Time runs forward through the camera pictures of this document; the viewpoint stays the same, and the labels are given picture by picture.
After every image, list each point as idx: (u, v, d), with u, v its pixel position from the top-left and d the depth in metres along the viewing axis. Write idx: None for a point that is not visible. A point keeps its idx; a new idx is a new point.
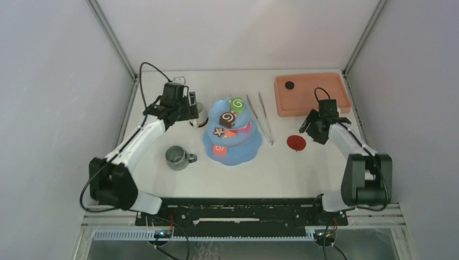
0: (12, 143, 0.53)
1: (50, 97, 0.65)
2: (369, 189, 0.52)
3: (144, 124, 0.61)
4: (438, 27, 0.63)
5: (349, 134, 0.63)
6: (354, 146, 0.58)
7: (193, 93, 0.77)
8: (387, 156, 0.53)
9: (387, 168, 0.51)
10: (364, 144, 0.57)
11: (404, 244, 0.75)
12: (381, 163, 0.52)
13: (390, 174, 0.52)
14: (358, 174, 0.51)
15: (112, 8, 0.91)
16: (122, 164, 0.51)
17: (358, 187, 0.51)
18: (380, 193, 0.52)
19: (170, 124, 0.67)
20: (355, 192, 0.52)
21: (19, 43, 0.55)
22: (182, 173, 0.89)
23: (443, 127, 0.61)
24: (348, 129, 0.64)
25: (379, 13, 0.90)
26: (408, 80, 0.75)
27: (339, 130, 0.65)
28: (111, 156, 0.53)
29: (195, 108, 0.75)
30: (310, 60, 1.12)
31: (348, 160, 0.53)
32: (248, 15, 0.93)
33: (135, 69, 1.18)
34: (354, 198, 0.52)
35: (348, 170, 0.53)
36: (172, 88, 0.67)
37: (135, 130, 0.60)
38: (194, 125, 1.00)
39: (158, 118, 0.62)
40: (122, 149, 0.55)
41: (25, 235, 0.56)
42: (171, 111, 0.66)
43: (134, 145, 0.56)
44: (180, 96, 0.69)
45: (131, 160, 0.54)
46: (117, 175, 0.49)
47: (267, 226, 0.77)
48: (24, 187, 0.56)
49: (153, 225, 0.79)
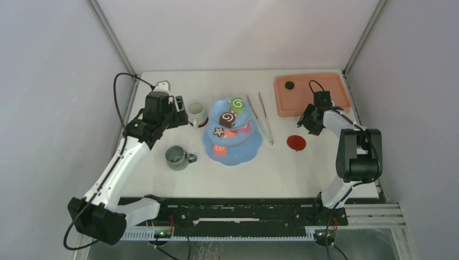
0: (12, 143, 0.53)
1: (51, 97, 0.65)
2: (362, 161, 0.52)
3: (125, 148, 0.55)
4: (438, 27, 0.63)
5: (341, 116, 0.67)
6: (344, 124, 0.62)
7: (179, 97, 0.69)
8: (376, 130, 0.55)
9: (376, 141, 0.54)
10: (354, 122, 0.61)
11: (404, 244, 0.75)
12: (371, 136, 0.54)
13: (380, 147, 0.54)
14: (348, 146, 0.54)
15: (112, 8, 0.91)
16: (102, 206, 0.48)
17: (349, 158, 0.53)
18: (372, 165, 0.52)
19: (157, 139, 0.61)
20: (349, 163, 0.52)
21: (19, 43, 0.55)
22: (182, 173, 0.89)
23: (443, 127, 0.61)
24: (340, 113, 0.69)
25: (379, 14, 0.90)
26: (408, 80, 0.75)
27: (332, 114, 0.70)
28: (89, 196, 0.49)
29: (184, 114, 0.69)
30: (310, 60, 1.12)
31: (340, 135, 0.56)
32: (248, 15, 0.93)
33: (135, 69, 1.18)
34: (349, 169, 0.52)
35: (340, 144, 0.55)
36: (155, 100, 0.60)
37: (115, 158, 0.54)
38: (194, 125, 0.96)
39: (139, 141, 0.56)
40: (101, 187, 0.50)
41: (25, 235, 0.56)
42: (156, 128, 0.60)
43: (113, 178, 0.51)
44: (164, 106, 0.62)
45: (113, 196, 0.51)
46: (99, 219, 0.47)
47: (267, 226, 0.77)
48: (25, 187, 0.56)
49: (153, 225, 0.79)
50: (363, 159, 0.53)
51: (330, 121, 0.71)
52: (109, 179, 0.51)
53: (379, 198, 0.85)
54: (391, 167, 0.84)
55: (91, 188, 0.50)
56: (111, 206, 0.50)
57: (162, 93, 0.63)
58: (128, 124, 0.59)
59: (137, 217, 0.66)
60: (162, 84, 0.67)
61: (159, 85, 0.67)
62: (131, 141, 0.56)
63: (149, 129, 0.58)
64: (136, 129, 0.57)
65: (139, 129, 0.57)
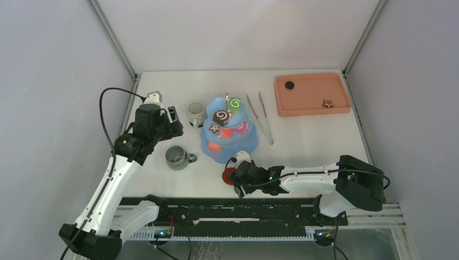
0: (12, 142, 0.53)
1: (51, 96, 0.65)
2: (374, 187, 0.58)
3: (113, 169, 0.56)
4: (438, 27, 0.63)
5: (303, 174, 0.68)
6: (322, 179, 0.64)
7: (172, 108, 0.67)
8: (346, 158, 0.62)
9: (355, 162, 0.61)
10: (325, 170, 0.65)
11: (404, 244, 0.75)
12: (351, 164, 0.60)
13: (360, 162, 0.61)
14: (360, 190, 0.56)
15: (113, 8, 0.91)
16: (93, 232, 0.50)
17: (371, 195, 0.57)
18: (378, 179, 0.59)
19: (148, 154, 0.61)
20: (375, 199, 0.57)
21: (19, 41, 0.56)
22: (181, 173, 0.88)
23: (444, 126, 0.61)
24: (294, 172, 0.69)
25: (378, 14, 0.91)
26: (407, 80, 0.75)
27: (298, 181, 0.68)
28: (80, 223, 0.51)
29: (178, 124, 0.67)
30: (310, 60, 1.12)
31: (345, 193, 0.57)
32: (248, 15, 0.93)
33: (135, 70, 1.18)
34: (378, 200, 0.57)
35: (352, 196, 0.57)
36: (144, 115, 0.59)
37: (103, 181, 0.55)
38: (194, 125, 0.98)
39: (128, 161, 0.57)
40: (91, 212, 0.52)
41: (26, 234, 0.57)
42: (145, 143, 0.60)
43: (103, 203, 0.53)
44: (156, 119, 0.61)
45: (104, 221, 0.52)
46: (90, 245, 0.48)
47: (267, 226, 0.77)
48: (25, 187, 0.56)
49: (153, 225, 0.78)
50: (373, 184, 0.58)
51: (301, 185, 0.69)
52: (99, 203, 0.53)
53: None
54: (391, 166, 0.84)
55: (82, 214, 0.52)
56: (104, 231, 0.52)
57: (152, 105, 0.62)
58: (117, 140, 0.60)
59: (133, 227, 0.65)
60: (152, 95, 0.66)
61: (149, 96, 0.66)
62: (119, 160, 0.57)
63: (138, 145, 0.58)
64: (125, 145, 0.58)
65: (129, 147, 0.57)
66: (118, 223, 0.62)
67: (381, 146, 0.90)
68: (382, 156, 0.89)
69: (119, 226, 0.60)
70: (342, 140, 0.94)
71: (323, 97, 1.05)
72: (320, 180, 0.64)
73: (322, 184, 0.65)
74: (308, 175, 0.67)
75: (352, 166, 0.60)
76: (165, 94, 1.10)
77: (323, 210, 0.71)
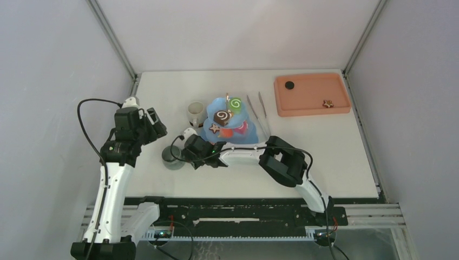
0: (11, 141, 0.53)
1: (51, 97, 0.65)
2: (292, 167, 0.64)
3: (108, 177, 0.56)
4: (438, 27, 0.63)
5: (238, 149, 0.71)
6: (251, 154, 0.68)
7: (151, 109, 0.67)
8: (274, 138, 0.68)
9: (280, 143, 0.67)
10: (254, 147, 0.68)
11: (404, 245, 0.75)
12: (276, 144, 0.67)
13: (286, 143, 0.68)
14: (276, 165, 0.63)
15: (113, 8, 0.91)
16: (106, 241, 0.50)
17: (286, 171, 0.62)
18: (297, 160, 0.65)
19: (137, 155, 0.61)
20: (292, 176, 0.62)
21: (19, 42, 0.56)
22: (181, 173, 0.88)
23: (445, 126, 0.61)
24: (231, 147, 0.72)
25: (378, 15, 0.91)
26: (408, 80, 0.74)
27: (231, 155, 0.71)
28: (90, 236, 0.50)
29: (161, 124, 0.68)
30: (310, 60, 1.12)
31: (264, 167, 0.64)
32: (248, 15, 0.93)
33: (135, 70, 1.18)
34: (293, 178, 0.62)
35: (270, 170, 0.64)
36: (124, 117, 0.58)
37: (101, 190, 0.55)
38: (194, 125, 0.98)
39: (120, 165, 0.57)
40: (98, 223, 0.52)
41: (26, 234, 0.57)
42: (132, 144, 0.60)
43: (108, 212, 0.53)
44: (136, 121, 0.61)
45: (114, 228, 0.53)
46: (108, 253, 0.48)
47: (267, 226, 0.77)
48: (24, 187, 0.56)
49: (153, 225, 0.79)
50: (291, 164, 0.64)
51: (235, 160, 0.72)
52: (104, 214, 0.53)
53: (379, 197, 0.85)
54: (392, 166, 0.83)
55: (89, 228, 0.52)
56: (116, 237, 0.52)
57: (130, 108, 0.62)
58: (103, 147, 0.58)
59: (141, 228, 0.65)
60: (129, 99, 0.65)
61: (126, 101, 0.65)
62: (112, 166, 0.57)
63: (126, 148, 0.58)
64: (112, 151, 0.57)
65: (117, 152, 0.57)
66: (125, 228, 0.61)
67: (381, 145, 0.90)
68: (382, 156, 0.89)
69: (128, 232, 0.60)
70: (342, 140, 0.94)
71: (323, 97, 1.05)
72: (249, 155, 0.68)
73: (251, 160, 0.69)
74: (241, 151, 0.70)
75: (276, 145, 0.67)
76: (165, 94, 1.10)
77: (312, 208, 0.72)
